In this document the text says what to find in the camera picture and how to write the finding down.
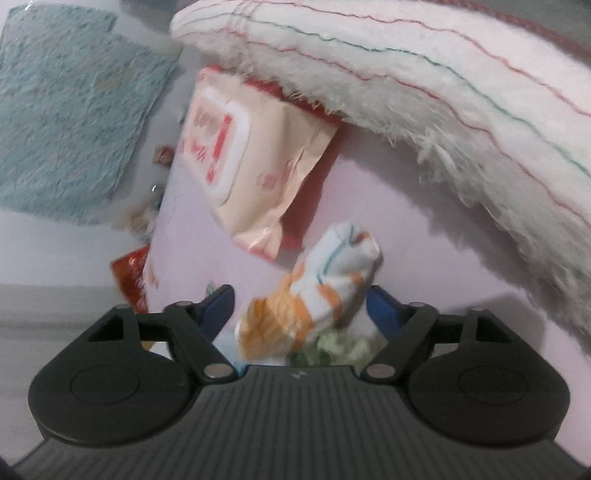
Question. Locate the pink wet wipes pack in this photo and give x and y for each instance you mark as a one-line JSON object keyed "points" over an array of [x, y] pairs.
{"points": [[240, 161]]}

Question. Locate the rolled white fuzzy blanket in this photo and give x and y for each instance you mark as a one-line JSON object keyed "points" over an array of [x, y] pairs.
{"points": [[438, 83]]}

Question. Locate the orange striped cloth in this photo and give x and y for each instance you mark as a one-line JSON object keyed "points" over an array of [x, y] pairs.
{"points": [[300, 300]]}

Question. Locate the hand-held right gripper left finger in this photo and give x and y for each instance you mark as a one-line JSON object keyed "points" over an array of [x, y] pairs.
{"points": [[217, 309]]}

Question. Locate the red bag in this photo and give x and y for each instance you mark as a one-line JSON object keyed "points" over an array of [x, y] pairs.
{"points": [[129, 272]]}

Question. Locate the blue floral wall cloth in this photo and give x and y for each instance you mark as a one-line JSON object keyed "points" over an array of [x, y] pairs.
{"points": [[69, 115]]}

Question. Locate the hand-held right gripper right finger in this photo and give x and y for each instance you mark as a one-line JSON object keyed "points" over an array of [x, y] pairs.
{"points": [[383, 314]]}

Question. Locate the green patterned cloth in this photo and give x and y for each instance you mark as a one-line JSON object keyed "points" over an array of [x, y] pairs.
{"points": [[332, 348]]}

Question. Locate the small red box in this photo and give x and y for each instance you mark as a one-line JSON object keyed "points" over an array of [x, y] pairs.
{"points": [[164, 154]]}

